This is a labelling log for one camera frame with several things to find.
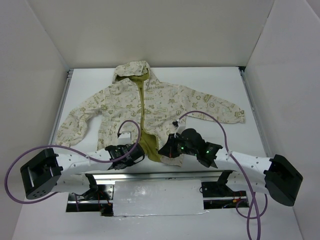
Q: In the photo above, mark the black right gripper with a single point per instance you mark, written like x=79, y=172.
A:
x=169, y=146

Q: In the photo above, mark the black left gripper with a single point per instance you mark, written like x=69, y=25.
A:
x=135, y=155

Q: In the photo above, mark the cream green printed hooded jacket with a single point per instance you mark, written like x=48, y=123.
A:
x=137, y=102

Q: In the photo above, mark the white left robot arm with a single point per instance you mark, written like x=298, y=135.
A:
x=50, y=172

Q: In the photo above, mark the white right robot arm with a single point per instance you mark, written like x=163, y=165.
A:
x=275, y=176

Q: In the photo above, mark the white foil covered board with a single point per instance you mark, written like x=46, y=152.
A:
x=157, y=198

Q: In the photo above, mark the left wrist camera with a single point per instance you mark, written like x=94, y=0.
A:
x=124, y=138

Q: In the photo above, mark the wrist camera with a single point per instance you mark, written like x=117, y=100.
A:
x=179, y=125
x=124, y=138

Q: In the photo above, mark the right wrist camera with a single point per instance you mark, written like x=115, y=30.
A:
x=179, y=125

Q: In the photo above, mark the aluminium table edge rail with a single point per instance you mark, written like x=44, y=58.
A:
x=215, y=195

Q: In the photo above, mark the left aluminium frame rail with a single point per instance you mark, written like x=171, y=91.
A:
x=60, y=107

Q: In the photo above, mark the aluminium frame rail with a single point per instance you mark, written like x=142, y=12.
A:
x=60, y=107
x=254, y=111

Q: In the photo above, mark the right aluminium frame rail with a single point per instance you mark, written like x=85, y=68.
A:
x=254, y=111

